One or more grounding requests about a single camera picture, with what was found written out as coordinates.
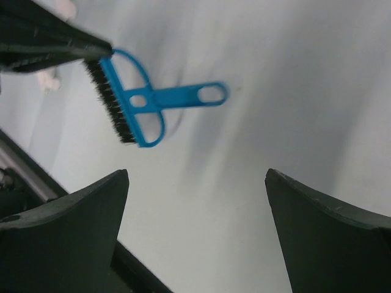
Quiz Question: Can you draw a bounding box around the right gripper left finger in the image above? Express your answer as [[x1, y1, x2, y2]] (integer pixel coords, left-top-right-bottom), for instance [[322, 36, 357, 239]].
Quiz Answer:
[[1, 170, 129, 292]]

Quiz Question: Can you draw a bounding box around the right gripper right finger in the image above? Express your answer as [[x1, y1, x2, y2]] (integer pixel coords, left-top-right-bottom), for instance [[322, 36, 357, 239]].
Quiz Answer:
[[265, 168, 390, 292]]

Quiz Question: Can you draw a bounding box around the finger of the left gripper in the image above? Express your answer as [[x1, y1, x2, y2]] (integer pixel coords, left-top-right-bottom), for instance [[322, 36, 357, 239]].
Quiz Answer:
[[1, 1, 112, 73]]

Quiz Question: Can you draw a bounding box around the blue hand brush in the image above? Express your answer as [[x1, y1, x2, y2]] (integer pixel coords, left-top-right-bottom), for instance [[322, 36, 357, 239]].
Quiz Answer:
[[83, 48, 229, 148]]

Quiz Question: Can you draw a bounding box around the paper scrap left front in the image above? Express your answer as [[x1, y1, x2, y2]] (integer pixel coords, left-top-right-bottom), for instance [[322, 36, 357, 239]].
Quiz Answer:
[[36, 67, 61, 92]]

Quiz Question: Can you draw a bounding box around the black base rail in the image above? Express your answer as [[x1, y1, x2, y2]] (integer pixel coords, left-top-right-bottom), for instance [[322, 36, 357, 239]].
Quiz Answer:
[[1, 133, 169, 292]]

